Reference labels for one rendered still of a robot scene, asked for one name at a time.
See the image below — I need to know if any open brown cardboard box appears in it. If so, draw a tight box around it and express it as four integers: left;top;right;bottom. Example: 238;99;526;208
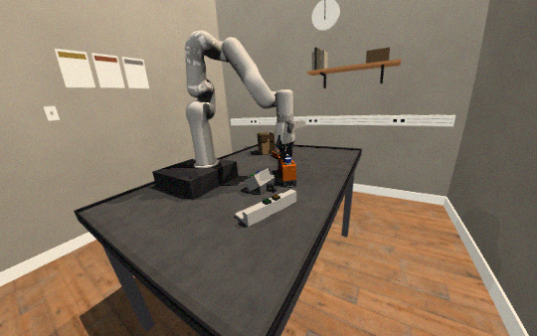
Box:
258;132;275;155

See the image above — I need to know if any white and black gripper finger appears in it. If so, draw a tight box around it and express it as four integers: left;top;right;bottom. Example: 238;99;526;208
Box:
286;140;295;157
275;135;286;159

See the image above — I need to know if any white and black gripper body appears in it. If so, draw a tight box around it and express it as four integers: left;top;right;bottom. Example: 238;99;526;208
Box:
275;121;295;145

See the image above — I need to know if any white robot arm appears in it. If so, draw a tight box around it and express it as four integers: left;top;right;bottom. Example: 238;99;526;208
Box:
185;31;305;169

